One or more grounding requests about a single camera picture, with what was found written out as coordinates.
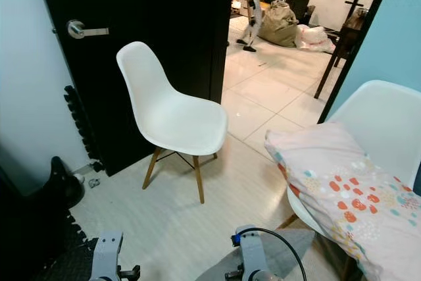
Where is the pink pillow with printed dots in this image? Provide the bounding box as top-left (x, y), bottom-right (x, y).
top-left (264, 122), bottom-right (421, 281)

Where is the white plastic chair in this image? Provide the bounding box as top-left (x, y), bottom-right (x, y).
top-left (116, 41), bottom-right (229, 205)
top-left (278, 80), bottom-right (421, 281)

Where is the black office chair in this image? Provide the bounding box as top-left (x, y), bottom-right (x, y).
top-left (285, 0), bottom-right (315, 26)

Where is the black foam floor mat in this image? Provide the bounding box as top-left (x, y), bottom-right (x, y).
top-left (33, 212), bottom-right (103, 281)

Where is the black soft bag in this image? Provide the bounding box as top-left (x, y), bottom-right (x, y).
top-left (0, 156), bottom-right (86, 281)

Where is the black foam edge strip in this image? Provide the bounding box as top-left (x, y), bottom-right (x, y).
top-left (64, 85), bottom-right (105, 172)

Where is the black room door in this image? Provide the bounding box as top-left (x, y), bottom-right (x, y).
top-left (34, 0), bottom-right (236, 176)

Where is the white plastic bag red print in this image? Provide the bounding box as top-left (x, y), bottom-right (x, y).
top-left (295, 24), bottom-right (336, 53)

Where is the standing grey humanoid robot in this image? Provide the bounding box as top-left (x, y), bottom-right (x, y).
top-left (235, 0), bottom-right (265, 53)

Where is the black slanted metal stand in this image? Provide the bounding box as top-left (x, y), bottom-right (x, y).
top-left (314, 0), bottom-right (372, 100)

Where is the dark brown wooden table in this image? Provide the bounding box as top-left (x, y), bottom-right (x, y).
top-left (335, 7), bottom-right (369, 68)

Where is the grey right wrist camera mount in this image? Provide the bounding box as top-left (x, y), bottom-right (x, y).
top-left (232, 225), bottom-right (272, 281)

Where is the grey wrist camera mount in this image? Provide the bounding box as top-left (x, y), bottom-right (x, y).
top-left (92, 231), bottom-right (124, 281)
top-left (232, 225), bottom-right (272, 281)

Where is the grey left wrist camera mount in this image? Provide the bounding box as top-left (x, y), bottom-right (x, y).
top-left (92, 231), bottom-right (124, 281)

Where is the silver door lever handle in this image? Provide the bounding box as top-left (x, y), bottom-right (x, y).
top-left (66, 20), bottom-right (110, 39)

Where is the black door frame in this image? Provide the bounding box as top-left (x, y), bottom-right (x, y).
top-left (318, 0), bottom-right (399, 124)

